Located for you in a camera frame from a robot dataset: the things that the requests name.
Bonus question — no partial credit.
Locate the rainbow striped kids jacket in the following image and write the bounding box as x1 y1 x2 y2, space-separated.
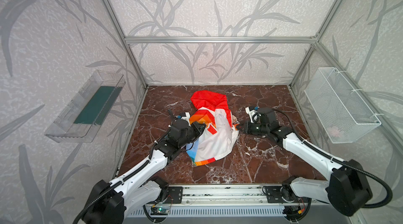
186 90 239 166

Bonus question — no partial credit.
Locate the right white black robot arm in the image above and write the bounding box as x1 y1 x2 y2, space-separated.
236 106 373 217

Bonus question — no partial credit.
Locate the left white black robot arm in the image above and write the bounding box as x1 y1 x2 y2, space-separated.
73 114 207 224

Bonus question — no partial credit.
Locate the small pink object in basket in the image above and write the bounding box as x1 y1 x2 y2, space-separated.
326 126 343 138

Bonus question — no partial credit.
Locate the left green circuit board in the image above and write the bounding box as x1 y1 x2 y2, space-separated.
151 206 170 215

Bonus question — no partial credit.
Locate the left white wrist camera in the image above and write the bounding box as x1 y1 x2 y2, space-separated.
175 112 191 125

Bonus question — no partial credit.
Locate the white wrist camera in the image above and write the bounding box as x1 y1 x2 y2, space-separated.
245 106 260 123
175 112 191 125

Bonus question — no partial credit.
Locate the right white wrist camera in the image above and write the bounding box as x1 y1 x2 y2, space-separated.
245 106 260 123

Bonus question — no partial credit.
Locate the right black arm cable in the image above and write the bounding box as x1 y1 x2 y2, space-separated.
272 108 393 209

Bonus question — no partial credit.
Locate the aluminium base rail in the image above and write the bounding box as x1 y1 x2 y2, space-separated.
125 183 356 207

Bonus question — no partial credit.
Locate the white wire mesh basket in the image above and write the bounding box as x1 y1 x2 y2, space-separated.
304 67 382 144

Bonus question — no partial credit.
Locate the right circuit board with wires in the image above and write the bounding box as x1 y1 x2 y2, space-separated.
283 206 305 220

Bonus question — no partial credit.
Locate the aluminium cage frame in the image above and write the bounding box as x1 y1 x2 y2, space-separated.
101 0 403 149

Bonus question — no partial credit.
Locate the clear plastic wall tray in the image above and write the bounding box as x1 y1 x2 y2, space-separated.
45 70 126 143

